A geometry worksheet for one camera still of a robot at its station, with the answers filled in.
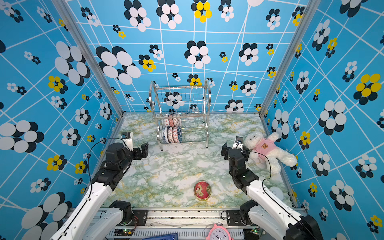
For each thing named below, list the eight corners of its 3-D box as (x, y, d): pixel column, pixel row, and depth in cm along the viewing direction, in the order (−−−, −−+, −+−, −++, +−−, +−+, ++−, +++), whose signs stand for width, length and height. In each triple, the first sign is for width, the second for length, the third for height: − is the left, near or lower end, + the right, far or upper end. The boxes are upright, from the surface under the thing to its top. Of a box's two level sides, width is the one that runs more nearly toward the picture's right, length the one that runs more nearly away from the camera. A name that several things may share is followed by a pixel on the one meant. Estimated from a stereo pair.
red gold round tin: (193, 200, 81) (193, 198, 78) (193, 183, 87) (193, 180, 84) (211, 200, 81) (212, 198, 78) (210, 183, 87) (211, 180, 84)
